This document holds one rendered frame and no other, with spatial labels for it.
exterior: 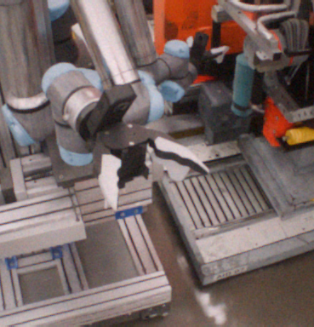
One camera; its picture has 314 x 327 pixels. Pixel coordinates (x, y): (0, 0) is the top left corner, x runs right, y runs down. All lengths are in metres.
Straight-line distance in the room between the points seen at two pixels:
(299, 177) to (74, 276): 1.06
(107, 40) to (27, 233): 0.58
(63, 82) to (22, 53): 0.24
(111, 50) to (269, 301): 1.36
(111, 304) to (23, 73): 0.93
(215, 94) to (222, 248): 0.69
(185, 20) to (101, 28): 1.19
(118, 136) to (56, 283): 1.15
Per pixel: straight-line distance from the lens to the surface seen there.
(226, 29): 2.23
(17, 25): 1.02
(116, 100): 0.67
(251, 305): 1.99
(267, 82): 1.97
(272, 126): 1.97
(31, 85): 1.10
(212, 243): 2.04
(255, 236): 2.09
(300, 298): 2.06
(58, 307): 1.73
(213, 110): 2.20
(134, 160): 0.73
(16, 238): 1.29
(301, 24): 1.54
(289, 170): 2.18
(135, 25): 1.34
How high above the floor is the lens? 1.72
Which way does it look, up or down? 45 degrees down
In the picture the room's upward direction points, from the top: straight up
